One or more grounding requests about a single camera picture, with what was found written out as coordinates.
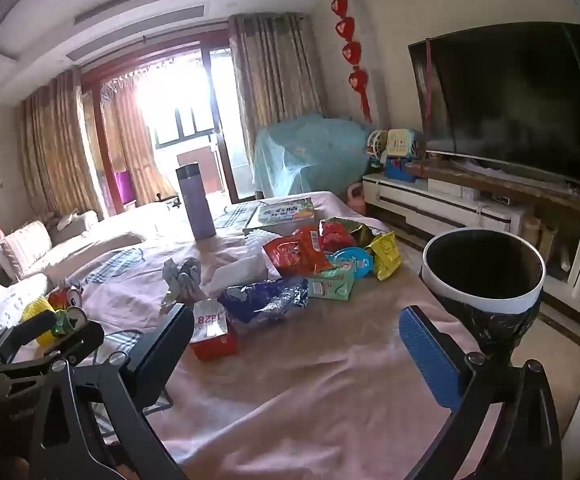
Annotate pink striped pillow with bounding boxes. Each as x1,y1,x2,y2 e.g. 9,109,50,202
0,220,53,281

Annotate purple thermos bottle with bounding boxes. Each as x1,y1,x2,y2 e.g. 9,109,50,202
176,161,217,241

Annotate red white carton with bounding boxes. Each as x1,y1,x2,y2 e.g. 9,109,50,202
189,297,240,362

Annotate blue plastic snack bag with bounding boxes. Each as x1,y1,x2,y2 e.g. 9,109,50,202
217,276,310,325

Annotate light sofa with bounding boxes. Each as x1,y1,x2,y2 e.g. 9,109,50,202
0,207,146,351

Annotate green gold snack packet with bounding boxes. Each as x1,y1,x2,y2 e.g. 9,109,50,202
330,216,388,248

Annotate grey cushion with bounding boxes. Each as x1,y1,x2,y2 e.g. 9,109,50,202
50,210,98,246

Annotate yellow foam net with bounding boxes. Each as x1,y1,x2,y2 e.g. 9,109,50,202
21,296,68,346

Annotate pink kettlebell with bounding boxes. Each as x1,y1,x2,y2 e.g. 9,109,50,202
346,182,367,213

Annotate white television cabinet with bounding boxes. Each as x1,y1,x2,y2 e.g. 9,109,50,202
362,157,580,331

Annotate blue round lid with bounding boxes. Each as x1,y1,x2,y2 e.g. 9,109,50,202
326,246,374,279

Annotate orange red snack packet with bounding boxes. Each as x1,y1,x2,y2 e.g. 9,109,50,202
262,234,332,277

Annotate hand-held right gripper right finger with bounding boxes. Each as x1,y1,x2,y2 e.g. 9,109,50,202
399,305,563,480

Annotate colourful plastic toy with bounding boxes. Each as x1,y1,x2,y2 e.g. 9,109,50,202
367,128,426,181

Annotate white bin with black bag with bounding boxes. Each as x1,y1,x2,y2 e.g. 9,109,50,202
420,227,547,361

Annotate red hanging decoration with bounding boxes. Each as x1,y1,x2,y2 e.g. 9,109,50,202
331,0,373,123

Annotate teal cloth cover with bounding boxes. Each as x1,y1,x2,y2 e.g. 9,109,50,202
254,113,376,200

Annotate white foam sheet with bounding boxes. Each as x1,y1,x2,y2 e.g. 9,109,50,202
205,240,283,297

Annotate yellow snack packet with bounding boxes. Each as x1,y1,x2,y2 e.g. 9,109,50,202
366,231,403,282

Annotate grey paper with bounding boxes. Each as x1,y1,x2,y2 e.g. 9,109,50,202
161,256,202,307

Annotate green drink can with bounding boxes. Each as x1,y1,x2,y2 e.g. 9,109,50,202
52,305,89,337

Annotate red wooden door frame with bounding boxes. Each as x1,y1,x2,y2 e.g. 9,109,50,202
81,30,243,213

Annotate green carton box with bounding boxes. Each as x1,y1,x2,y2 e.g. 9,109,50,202
307,266,357,302

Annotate brown patterned curtain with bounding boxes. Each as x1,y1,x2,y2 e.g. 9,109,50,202
17,67,106,221
101,82,163,206
227,12,328,196

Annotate black television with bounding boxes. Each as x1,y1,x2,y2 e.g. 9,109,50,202
408,21,580,191

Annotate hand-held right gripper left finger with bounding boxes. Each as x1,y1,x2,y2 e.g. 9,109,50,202
35,302,196,480

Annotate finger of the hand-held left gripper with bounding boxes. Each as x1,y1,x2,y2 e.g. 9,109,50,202
0,310,58,361
0,321,106,386

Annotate magenta box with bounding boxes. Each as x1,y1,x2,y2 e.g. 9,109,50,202
114,170,135,202

